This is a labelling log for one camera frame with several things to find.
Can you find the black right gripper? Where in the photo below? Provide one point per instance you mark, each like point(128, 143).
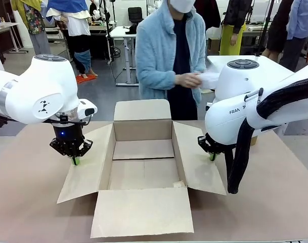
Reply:
point(218, 148)

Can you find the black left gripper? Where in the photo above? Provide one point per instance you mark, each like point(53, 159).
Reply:
point(67, 131)

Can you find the brown packing tape roll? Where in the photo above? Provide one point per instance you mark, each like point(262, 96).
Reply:
point(254, 140)

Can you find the white foam wrap sheet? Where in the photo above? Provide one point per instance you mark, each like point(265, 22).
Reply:
point(209, 78)

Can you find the large brown cardboard box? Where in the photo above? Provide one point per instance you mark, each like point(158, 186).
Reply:
point(143, 215)

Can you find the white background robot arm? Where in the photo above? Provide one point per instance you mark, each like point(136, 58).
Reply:
point(153, 7)

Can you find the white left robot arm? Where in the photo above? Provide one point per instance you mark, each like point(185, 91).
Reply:
point(29, 88)

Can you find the person's right forearm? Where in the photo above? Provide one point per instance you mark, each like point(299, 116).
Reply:
point(153, 79)

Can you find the person's right hand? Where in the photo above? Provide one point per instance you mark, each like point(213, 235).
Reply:
point(187, 79)

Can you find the orange cloth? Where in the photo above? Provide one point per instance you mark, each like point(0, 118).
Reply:
point(86, 79)

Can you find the person in blue fleece coat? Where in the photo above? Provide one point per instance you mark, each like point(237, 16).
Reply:
point(153, 50)

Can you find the black stand pole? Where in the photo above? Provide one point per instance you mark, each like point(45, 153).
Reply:
point(108, 38)

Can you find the person in yellow skirt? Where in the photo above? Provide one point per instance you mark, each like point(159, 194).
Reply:
point(232, 38)

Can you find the person in white shirt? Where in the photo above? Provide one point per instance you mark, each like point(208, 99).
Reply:
point(78, 25)

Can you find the white standing desk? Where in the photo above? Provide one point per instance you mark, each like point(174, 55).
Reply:
point(119, 32)

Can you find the person in dark clothes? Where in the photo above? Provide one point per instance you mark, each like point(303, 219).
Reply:
point(277, 38)

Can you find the person in floral shirt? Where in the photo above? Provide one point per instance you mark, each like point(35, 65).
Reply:
point(35, 20)

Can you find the small white background robot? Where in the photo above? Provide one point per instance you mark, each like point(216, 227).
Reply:
point(96, 12)

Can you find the person in dark red coat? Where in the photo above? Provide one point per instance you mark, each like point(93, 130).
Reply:
point(209, 12)

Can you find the white desk with slanted legs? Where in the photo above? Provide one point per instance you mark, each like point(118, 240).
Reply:
point(4, 24)

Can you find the black tripod pole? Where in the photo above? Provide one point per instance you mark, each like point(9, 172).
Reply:
point(267, 20)

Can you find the black office chair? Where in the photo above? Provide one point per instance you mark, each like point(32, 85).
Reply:
point(136, 14)

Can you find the person in light blue shirt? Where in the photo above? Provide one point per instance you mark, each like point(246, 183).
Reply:
point(300, 20)

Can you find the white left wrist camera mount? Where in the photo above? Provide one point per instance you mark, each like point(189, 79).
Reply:
point(89, 108)

